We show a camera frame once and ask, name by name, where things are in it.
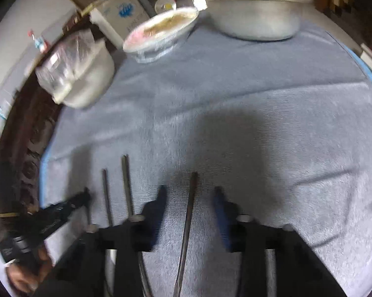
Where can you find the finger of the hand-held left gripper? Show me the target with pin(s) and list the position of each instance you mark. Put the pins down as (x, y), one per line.
(66, 212)

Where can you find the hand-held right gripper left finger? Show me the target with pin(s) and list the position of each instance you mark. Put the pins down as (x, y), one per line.
(156, 212)

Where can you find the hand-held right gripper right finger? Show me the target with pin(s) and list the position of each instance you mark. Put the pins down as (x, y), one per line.
(222, 222)

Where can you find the dark metal chopstick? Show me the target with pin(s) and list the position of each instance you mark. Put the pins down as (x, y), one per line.
(107, 198)
(189, 219)
(127, 185)
(87, 215)

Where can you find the person's left hand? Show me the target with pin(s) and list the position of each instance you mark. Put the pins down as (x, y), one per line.
(23, 277)

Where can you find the light blue table cover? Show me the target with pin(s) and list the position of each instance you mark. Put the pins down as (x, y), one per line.
(44, 176)

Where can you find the carved wooden sideboard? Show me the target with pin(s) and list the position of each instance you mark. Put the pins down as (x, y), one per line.
(31, 142)

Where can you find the white bowl with plastic wrap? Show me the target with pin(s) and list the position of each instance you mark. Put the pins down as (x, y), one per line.
(83, 80)

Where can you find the plastic-wrapped bowl of food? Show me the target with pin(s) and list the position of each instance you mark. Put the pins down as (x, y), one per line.
(161, 32)

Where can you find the white chest freezer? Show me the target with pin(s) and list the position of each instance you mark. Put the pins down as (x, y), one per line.
(117, 14)

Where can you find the metal pot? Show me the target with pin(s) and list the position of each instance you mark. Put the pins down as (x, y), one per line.
(254, 20)

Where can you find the small floor fan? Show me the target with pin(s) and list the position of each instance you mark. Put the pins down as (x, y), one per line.
(165, 5)

